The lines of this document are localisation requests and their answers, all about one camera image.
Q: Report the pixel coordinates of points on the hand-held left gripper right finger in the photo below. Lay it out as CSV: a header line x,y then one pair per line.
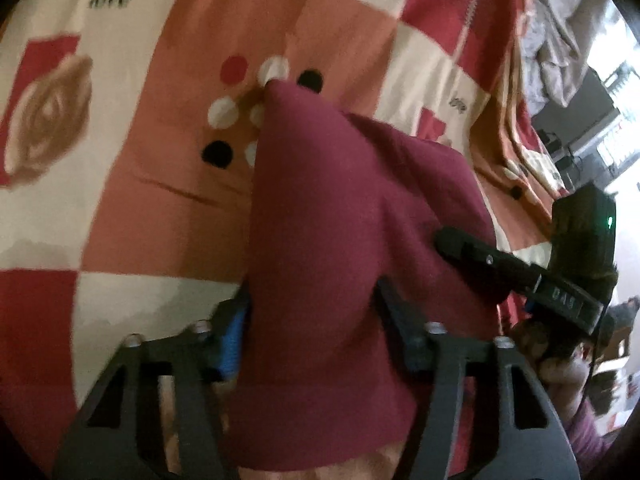
x,y
402,327

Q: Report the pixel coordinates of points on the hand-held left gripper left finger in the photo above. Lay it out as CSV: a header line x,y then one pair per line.
x,y
234,342

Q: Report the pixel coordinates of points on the person's right hand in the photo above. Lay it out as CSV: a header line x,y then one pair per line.
x,y
547,355

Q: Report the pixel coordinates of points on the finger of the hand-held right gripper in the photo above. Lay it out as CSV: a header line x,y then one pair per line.
x,y
480,257

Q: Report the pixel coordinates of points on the maroon t-shirt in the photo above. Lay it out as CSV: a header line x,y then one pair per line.
x,y
330,240

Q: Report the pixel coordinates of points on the dark furniture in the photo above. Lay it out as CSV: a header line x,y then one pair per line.
x,y
575,115

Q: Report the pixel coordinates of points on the red checked printed bedsheet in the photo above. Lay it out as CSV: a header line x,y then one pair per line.
x,y
150,200

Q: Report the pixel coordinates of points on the crumpled grey cloth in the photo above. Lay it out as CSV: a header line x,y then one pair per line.
x,y
555,35

